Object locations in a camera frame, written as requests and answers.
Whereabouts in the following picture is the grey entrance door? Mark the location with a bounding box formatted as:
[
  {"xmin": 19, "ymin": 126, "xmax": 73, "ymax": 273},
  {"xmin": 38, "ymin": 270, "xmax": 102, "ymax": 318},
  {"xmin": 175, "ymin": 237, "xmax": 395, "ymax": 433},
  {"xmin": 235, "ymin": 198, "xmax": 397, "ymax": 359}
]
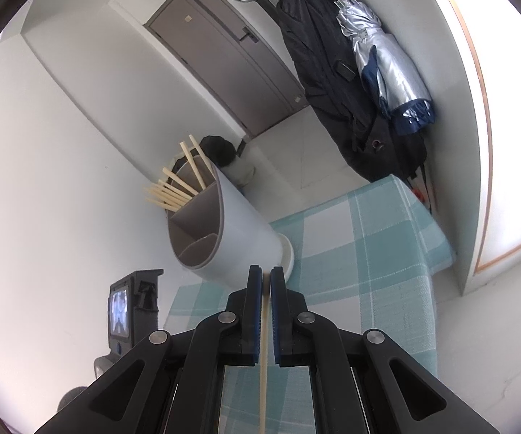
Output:
[{"xmin": 145, "ymin": 0, "xmax": 309, "ymax": 139}]

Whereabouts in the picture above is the white door with gold trim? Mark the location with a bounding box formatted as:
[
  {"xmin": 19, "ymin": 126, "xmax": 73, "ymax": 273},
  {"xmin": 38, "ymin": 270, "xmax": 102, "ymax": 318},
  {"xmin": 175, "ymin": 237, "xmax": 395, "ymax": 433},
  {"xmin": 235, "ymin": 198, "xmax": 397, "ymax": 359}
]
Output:
[{"xmin": 441, "ymin": 0, "xmax": 521, "ymax": 294}]

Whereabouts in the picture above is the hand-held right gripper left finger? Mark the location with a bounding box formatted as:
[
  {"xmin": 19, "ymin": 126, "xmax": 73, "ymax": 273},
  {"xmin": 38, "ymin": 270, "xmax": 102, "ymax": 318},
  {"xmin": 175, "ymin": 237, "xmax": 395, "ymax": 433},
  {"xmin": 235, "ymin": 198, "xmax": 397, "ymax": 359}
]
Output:
[{"xmin": 34, "ymin": 264, "xmax": 263, "ymax": 434}]

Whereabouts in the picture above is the beige cloth beside box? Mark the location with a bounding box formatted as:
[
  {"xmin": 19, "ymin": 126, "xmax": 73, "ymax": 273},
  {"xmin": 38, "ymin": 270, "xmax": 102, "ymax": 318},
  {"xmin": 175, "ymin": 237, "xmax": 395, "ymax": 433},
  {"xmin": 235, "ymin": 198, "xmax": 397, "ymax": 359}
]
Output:
[{"xmin": 222, "ymin": 158, "xmax": 257, "ymax": 186}]

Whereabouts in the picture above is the teal checked tablecloth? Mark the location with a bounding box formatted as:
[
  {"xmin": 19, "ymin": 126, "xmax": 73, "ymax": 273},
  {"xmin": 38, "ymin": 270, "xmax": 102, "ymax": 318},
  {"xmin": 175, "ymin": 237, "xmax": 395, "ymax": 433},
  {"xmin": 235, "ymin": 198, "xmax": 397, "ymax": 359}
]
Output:
[{"xmin": 165, "ymin": 176, "xmax": 458, "ymax": 434}]

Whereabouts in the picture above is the black backpack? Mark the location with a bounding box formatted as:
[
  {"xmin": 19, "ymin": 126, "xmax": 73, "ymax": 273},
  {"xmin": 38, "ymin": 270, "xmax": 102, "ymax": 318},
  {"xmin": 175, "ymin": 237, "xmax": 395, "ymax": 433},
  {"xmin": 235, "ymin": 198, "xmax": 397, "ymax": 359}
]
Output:
[{"xmin": 276, "ymin": 0, "xmax": 428, "ymax": 179}]

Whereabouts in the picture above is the bundle of wooden chopsticks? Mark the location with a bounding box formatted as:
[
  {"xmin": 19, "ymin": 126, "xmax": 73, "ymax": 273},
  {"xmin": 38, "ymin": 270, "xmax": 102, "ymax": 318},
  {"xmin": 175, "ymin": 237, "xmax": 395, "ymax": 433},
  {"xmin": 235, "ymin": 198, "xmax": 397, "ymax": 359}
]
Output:
[{"xmin": 143, "ymin": 135, "xmax": 218, "ymax": 213}]

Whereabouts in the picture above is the silver folded umbrella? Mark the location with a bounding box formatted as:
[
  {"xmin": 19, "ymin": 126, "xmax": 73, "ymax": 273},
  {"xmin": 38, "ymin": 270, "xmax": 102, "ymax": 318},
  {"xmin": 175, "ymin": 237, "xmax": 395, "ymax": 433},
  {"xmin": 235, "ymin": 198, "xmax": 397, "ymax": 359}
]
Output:
[{"xmin": 315, "ymin": 0, "xmax": 437, "ymax": 136}]

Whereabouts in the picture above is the white utensil holder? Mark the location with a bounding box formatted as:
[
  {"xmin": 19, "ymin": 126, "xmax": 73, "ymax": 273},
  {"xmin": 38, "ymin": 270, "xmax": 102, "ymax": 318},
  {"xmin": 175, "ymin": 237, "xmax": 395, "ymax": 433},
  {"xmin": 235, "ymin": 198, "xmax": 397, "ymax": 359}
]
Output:
[{"xmin": 165, "ymin": 160, "xmax": 295, "ymax": 288}]

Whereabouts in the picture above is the black jacket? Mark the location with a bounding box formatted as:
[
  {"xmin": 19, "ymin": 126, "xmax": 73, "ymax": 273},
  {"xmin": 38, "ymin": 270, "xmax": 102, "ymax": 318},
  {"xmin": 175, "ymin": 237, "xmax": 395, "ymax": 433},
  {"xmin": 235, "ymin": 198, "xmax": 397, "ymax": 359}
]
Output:
[{"xmin": 199, "ymin": 136, "xmax": 243, "ymax": 168}]

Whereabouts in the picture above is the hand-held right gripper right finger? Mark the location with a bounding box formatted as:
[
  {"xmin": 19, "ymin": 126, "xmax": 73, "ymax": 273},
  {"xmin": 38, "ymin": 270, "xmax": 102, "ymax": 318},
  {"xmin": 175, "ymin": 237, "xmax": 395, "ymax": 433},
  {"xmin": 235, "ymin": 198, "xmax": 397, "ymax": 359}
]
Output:
[{"xmin": 270, "ymin": 266, "xmax": 501, "ymax": 434}]

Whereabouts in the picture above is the wooden chopstick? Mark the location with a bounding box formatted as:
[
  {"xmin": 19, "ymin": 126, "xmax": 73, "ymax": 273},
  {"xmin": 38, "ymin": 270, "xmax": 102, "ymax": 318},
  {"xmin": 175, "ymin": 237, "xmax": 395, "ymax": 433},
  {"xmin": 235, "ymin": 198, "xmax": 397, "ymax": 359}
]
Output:
[{"xmin": 258, "ymin": 272, "xmax": 272, "ymax": 434}]

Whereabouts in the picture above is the orange and black tool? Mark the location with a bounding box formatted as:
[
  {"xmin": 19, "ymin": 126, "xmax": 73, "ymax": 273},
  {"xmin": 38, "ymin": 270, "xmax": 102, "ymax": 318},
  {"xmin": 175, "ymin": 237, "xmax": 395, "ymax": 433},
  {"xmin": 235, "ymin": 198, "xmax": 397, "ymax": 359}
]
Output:
[{"xmin": 411, "ymin": 165, "xmax": 437, "ymax": 212}]

